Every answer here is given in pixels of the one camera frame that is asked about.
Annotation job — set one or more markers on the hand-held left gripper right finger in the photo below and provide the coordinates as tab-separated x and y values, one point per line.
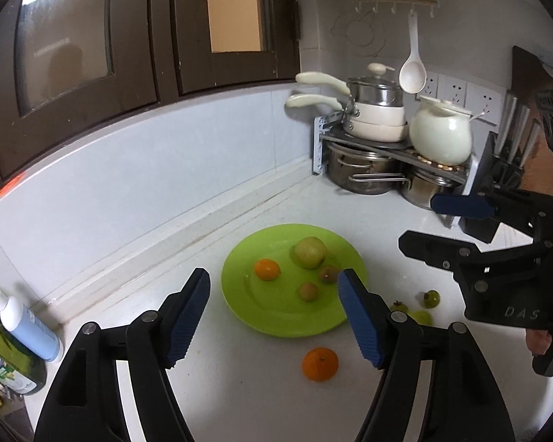
357	320

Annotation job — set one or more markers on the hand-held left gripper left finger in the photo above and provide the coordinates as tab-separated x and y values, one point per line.
188	320

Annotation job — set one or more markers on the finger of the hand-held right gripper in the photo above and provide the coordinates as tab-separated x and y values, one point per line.
461	205
438	248

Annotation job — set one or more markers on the large orange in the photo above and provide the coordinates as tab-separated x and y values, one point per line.
320	363

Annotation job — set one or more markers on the green plate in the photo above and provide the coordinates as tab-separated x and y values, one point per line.
276	308

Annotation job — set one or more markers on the person's right hand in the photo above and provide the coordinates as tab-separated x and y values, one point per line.
537	341

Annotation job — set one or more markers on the black knife block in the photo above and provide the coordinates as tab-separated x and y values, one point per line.
484	225

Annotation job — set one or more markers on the steel pot with lid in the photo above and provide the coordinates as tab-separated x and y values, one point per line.
424	191

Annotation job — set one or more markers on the small green fruit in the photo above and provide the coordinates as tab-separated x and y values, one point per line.
399	306
422	317
432	299

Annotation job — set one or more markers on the cork trivet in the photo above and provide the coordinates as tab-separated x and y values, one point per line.
438	163

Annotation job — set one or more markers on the brown kiwi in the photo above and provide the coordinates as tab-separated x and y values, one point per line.
328	274
308	291

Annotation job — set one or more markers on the white ceramic pot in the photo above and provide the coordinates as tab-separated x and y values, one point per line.
440	131

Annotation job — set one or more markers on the green apple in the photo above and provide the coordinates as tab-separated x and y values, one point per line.
309	252

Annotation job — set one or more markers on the small orange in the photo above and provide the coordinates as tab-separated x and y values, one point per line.
266	269

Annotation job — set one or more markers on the large steel pot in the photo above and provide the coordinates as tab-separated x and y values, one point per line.
357	170

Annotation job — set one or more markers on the white frying pan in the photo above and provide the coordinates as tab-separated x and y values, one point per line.
378	132

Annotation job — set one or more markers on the white saucepan with glass lid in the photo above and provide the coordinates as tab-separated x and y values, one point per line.
380	110

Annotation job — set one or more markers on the white plastic ladle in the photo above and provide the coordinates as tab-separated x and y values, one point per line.
413	76

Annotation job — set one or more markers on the dark brown cutting board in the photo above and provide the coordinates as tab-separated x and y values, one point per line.
525	69

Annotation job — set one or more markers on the grey corner pot rack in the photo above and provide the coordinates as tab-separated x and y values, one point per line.
320	140

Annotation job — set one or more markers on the blue and white pump bottle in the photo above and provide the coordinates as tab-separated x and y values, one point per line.
30	329

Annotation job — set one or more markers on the green dish soap bottle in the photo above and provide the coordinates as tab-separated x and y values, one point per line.
11	363

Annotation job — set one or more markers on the white wall socket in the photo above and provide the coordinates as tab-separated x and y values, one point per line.
486	101
455	88
431	84

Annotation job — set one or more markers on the wall hook rail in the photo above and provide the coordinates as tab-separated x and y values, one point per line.
391	2

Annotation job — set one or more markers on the dark brown window frame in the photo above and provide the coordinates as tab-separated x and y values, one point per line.
281	23
133	55

